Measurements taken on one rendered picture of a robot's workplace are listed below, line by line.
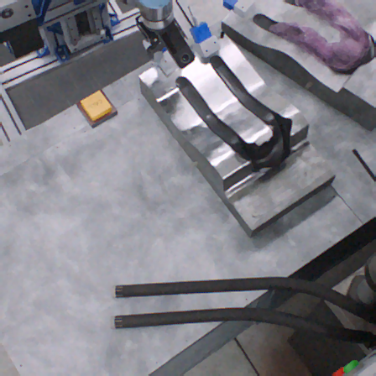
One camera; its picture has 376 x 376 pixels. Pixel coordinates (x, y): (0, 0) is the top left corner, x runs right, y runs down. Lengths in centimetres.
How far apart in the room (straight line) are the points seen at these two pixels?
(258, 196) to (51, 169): 54
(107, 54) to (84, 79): 13
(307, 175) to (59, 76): 121
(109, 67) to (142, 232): 104
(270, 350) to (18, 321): 105
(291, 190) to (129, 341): 53
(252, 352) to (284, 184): 91
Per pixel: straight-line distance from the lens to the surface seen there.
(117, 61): 263
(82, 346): 166
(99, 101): 182
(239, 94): 178
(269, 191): 169
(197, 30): 179
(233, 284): 157
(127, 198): 174
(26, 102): 259
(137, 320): 161
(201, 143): 168
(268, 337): 247
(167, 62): 174
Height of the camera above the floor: 242
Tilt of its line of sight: 68 degrees down
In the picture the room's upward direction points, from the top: 1 degrees clockwise
